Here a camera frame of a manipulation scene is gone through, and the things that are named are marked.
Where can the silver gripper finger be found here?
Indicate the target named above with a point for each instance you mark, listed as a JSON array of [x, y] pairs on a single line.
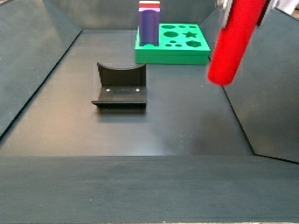
[[269, 6], [223, 5]]

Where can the red cylinder peg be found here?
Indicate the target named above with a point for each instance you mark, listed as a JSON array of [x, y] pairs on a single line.
[[233, 40]]

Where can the green shape sorter board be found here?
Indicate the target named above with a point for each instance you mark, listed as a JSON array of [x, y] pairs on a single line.
[[182, 46]]

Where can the purple striped block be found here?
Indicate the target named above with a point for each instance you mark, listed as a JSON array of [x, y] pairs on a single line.
[[149, 22]]

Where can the black curved cradle stand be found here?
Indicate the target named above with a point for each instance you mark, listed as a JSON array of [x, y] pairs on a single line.
[[122, 86]]

